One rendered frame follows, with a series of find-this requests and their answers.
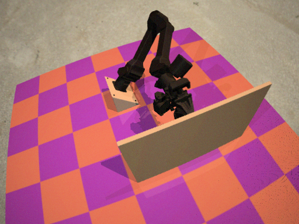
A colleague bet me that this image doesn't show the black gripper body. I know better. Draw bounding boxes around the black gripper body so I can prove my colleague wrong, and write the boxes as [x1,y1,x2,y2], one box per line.
[164,77,191,119]

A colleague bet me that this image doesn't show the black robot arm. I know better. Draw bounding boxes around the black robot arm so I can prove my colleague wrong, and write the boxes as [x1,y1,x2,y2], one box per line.
[112,10,193,116]

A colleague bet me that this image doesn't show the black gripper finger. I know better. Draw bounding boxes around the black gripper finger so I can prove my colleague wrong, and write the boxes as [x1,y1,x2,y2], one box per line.
[176,110,186,117]
[174,93,194,115]

